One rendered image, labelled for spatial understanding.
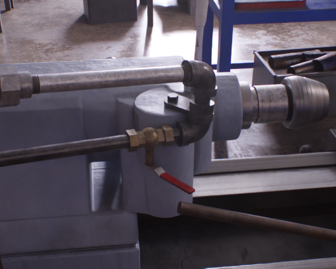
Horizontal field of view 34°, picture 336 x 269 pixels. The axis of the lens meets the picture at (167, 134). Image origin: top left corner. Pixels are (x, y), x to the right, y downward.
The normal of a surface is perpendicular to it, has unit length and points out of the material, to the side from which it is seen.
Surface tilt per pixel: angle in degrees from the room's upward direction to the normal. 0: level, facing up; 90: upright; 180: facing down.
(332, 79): 90
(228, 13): 90
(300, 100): 58
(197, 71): 63
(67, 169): 70
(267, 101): 54
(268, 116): 104
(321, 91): 44
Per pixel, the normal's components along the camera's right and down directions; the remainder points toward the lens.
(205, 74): 0.48, 0.23
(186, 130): 0.29, -0.28
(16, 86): 0.43, -0.11
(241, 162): 0.09, -0.26
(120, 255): 0.12, 0.50
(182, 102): 0.00, -0.86
